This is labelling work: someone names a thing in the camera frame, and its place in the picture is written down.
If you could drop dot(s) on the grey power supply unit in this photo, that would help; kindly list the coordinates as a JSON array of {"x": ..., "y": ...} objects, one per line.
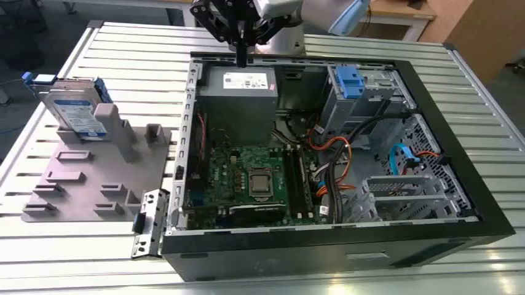
[{"x": 238, "y": 116}]

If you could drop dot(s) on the wooden cabinet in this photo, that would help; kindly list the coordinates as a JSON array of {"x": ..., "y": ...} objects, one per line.
[{"x": 483, "y": 37}]

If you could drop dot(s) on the blue plastic drive latch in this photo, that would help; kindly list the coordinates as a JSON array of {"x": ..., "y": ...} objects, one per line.
[{"x": 348, "y": 83}]

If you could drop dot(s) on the metal slot cover bracket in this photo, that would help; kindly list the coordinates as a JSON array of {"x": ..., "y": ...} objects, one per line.
[{"x": 151, "y": 221}]

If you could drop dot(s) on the black PC case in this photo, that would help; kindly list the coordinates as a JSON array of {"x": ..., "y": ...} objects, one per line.
[{"x": 287, "y": 255}]

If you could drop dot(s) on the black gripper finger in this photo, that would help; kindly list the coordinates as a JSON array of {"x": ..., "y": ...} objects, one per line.
[
  {"x": 270, "y": 30},
  {"x": 208, "y": 18}
]

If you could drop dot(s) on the wooden desk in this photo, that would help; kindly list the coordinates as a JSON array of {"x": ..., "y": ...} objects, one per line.
[{"x": 393, "y": 9}]

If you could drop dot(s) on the green motherboard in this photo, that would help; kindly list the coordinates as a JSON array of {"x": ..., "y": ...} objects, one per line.
[{"x": 223, "y": 178}]

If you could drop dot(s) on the hard disk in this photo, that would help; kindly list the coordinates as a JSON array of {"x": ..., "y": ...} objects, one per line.
[{"x": 75, "y": 113}]

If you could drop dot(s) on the black graphics card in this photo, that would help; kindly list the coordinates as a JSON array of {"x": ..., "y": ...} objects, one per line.
[{"x": 258, "y": 212}]

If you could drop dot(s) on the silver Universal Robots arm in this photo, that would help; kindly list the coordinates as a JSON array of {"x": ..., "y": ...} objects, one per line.
[{"x": 287, "y": 40}]

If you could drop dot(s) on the metal disk bay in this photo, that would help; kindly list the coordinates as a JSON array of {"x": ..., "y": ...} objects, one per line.
[{"x": 410, "y": 199}]

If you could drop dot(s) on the silver CPU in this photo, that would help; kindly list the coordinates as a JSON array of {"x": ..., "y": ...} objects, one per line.
[{"x": 260, "y": 183}]

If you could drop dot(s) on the grey parts rack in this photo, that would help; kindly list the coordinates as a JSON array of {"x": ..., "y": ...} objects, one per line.
[{"x": 101, "y": 172}]

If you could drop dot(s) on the white frame desk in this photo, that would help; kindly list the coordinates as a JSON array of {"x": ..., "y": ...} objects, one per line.
[{"x": 188, "y": 13}]

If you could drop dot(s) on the black chair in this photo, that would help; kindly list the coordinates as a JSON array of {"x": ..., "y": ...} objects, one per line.
[{"x": 24, "y": 52}]

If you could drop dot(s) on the grey metal drive cage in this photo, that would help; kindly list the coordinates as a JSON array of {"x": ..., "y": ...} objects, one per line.
[{"x": 352, "y": 113}]

